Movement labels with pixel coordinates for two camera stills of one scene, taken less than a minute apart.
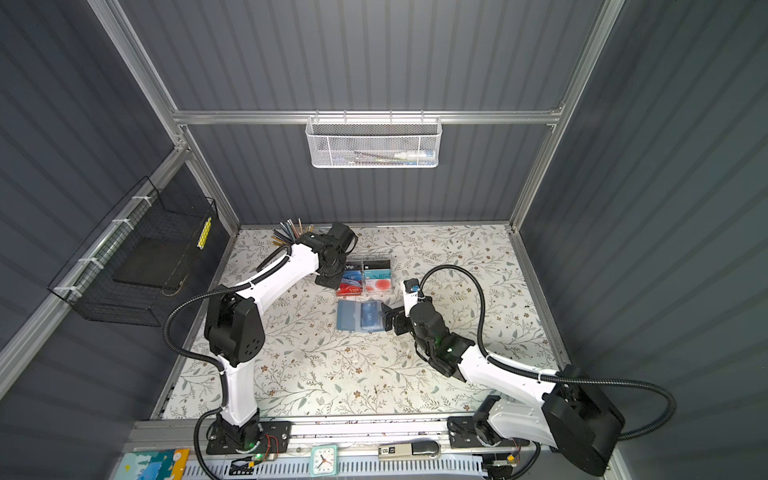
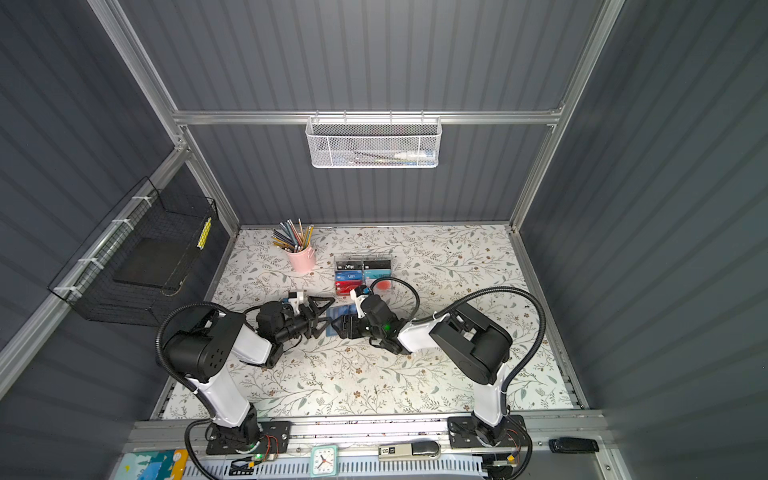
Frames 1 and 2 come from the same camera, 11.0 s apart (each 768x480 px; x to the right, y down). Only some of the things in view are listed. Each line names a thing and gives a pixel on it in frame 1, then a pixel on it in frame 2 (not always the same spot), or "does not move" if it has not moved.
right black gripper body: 404,324 → 362,328
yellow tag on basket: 204,234 does not move
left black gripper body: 332,278 → 297,326
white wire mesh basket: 373,142 does not move
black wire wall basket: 135,269 does not move
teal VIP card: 377,274 does not move
